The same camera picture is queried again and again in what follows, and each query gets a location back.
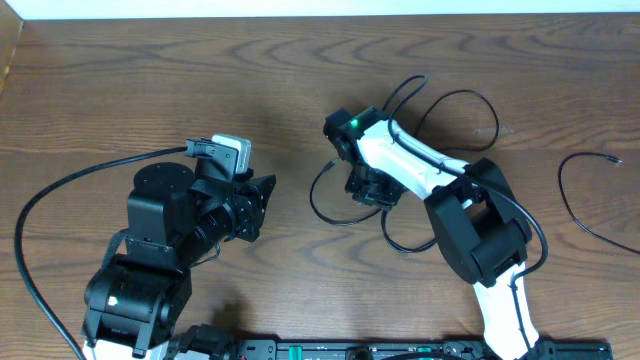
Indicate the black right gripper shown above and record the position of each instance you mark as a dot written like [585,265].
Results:
[386,200]

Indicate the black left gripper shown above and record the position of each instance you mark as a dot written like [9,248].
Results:
[251,206]

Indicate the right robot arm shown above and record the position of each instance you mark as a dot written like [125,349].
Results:
[480,229]

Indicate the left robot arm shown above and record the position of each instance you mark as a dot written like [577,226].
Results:
[177,219]

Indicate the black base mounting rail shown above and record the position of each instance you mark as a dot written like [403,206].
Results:
[297,350]

